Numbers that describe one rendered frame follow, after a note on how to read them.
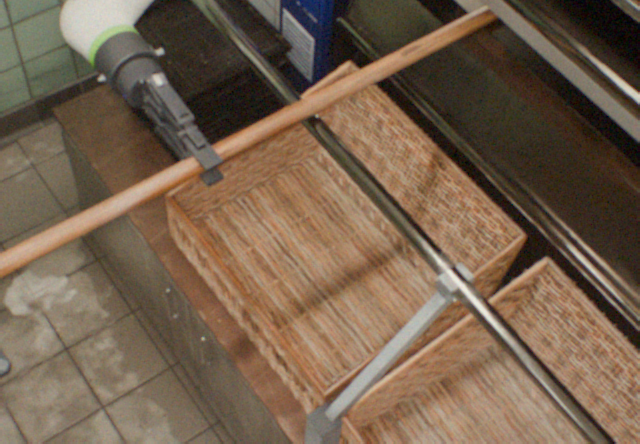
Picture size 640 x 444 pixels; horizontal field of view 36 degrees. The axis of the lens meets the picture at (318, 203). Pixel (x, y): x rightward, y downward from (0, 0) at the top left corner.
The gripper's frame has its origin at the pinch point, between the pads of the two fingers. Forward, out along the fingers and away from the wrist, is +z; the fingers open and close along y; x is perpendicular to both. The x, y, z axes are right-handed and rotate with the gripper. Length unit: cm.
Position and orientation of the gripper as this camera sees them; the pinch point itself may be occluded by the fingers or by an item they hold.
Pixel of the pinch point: (203, 159)
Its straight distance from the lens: 150.4
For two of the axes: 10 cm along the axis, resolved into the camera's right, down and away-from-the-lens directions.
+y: -0.4, 5.8, 8.2
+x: -8.1, 4.5, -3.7
